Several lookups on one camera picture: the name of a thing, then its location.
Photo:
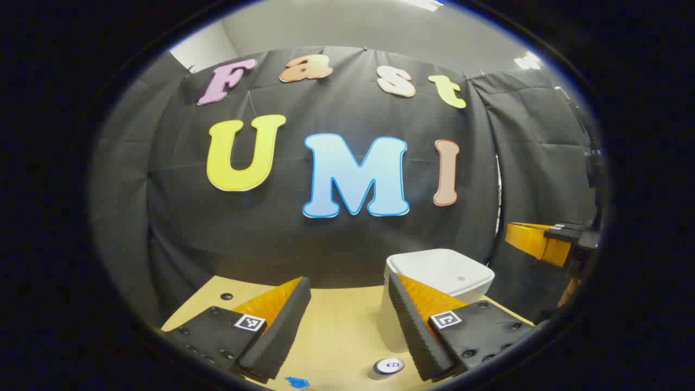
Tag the black backdrop cloth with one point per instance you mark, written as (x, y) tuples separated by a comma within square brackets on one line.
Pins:
[(271, 244)]

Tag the ceiling light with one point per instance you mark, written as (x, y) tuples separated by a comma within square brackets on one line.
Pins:
[(423, 4), (528, 61)]

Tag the blue paper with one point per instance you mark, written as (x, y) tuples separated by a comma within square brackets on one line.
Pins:
[(297, 383)]

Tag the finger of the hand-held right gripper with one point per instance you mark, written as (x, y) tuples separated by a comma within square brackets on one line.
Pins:
[(535, 241)]

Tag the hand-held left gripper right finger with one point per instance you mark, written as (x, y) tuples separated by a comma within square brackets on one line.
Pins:
[(415, 336)]

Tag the wooden desktop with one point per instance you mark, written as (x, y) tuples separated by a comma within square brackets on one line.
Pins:
[(336, 326)]

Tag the white desktop garbage bin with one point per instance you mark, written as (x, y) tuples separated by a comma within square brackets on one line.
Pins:
[(445, 271)]

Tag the silver blue pop can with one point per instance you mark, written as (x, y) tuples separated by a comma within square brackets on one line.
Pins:
[(389, 366)]

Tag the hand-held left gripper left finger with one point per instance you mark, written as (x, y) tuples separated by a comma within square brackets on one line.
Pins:
[(282, 331)]

